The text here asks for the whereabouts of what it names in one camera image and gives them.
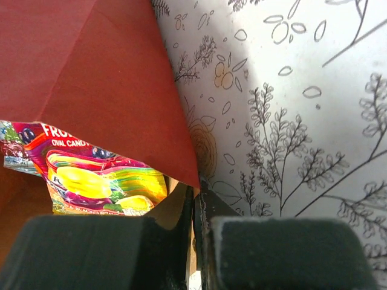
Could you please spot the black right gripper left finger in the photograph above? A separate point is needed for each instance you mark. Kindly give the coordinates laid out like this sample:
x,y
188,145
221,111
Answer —
x,y
105,251

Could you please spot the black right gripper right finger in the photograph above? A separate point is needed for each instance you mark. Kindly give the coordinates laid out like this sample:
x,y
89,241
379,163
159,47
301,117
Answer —
x,y
250,252

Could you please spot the orange Fox's fruits candy bag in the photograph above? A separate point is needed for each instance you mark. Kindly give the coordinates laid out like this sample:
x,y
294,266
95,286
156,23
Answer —
x,y
81,178

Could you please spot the red brown paper bag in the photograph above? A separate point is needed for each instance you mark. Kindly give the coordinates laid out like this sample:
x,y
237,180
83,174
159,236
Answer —
x,y
96,70

